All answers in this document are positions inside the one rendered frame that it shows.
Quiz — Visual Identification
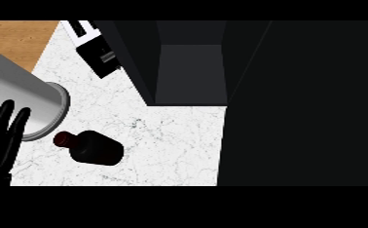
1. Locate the dark wine bottle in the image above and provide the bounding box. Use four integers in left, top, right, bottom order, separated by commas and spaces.
52, 130, 126, 167

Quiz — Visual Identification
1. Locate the black and white appliance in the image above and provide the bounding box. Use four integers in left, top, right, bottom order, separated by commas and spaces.
65, 20, 124, 80

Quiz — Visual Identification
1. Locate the dark grey open cabinet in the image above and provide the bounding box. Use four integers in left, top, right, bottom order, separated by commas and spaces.
93, 20, 275, 107

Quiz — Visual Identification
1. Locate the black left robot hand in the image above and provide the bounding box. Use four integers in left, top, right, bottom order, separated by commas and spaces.
0, 99, 33, 187

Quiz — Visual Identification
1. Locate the grey cylindrical pot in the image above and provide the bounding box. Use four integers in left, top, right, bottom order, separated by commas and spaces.
0, 55, 73, 142

